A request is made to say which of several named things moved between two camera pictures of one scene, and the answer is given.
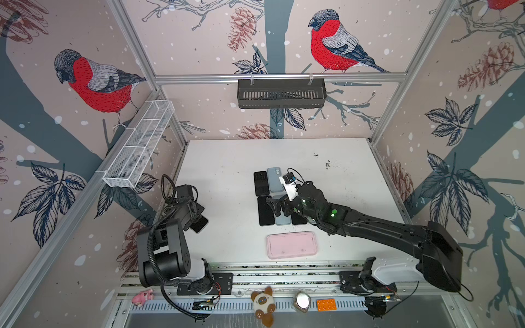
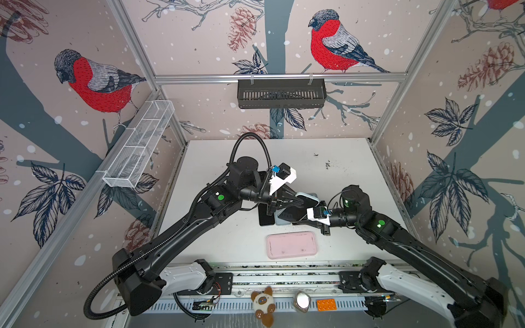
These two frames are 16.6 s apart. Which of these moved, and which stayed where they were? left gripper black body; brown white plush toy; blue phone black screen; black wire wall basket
Moved: left gripper black body
Stayed: black wire wall basket; brown white plush toy; blue phone black screen
